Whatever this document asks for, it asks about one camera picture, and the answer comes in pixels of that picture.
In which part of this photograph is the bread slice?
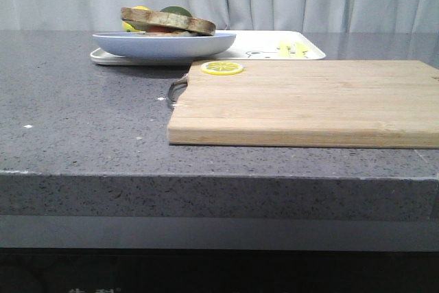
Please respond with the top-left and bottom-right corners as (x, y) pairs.
(120, 8), (216, 36)
(137, 30), (202, 37)

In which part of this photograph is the fried egg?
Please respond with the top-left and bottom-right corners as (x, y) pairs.
(146, 25), (179, 32)

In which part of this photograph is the blue round plate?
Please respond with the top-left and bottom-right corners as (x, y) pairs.
(93, 32), (236, 60)

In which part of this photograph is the white rectangular tray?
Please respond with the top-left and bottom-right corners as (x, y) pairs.
(90, 30), (326, 66)

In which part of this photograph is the yellow lemon slice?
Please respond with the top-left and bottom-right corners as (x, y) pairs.
(200, 61), (244, 75)

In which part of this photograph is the green lime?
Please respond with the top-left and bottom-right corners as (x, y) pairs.
(161, 5), (192, 17)

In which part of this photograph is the front yellow lemon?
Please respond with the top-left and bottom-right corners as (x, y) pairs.
(122, 21), (138, 32)

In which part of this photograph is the back yellow lemon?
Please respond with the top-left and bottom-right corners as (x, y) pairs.
(132, 5), (150, 10)

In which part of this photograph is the wooden cutting board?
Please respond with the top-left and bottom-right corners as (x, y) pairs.
(167, 60), (438, 149)

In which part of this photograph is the metal cutting board handle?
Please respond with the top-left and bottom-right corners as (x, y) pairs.
(166, 73), (189, 110)

